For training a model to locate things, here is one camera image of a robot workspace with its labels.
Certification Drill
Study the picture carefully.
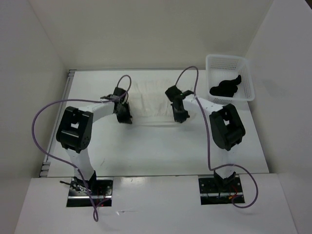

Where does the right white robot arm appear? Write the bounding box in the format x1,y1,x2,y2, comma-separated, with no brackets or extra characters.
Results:
165,85,246,192

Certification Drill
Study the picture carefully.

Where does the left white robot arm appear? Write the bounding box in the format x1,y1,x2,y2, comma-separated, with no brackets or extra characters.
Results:
56,87,132,195

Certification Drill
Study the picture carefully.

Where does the white skirt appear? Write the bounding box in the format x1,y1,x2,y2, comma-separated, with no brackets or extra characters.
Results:
128,79,174,118

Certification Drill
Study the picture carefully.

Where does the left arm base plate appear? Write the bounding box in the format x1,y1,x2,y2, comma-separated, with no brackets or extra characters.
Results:
59,177,113,207

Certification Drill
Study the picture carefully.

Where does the white plastic basket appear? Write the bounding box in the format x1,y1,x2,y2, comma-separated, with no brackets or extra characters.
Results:
206,55,255,105

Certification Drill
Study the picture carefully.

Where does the black skirt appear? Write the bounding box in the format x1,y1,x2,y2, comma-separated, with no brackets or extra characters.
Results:
209,75,242,98

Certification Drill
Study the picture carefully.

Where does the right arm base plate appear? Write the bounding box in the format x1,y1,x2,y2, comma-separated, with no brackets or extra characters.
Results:
198,172,245,205

